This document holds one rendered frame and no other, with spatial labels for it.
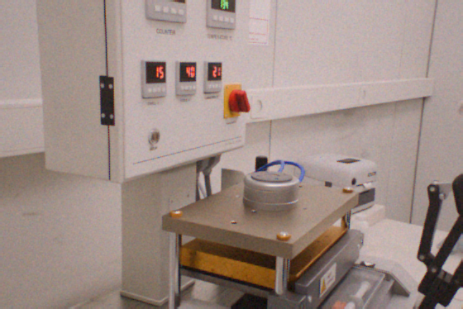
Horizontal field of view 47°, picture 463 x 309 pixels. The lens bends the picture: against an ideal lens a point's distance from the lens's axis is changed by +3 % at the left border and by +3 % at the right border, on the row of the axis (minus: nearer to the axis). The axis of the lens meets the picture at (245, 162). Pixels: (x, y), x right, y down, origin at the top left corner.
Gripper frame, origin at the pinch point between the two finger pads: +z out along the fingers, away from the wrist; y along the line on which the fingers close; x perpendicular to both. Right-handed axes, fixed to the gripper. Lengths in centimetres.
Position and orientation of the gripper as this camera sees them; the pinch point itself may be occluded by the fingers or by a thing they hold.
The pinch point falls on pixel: (431, 297)
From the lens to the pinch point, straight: 70.9
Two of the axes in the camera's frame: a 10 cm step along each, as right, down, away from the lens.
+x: 4.8, -1.7, 8.6
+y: 8.1, 4.6, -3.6
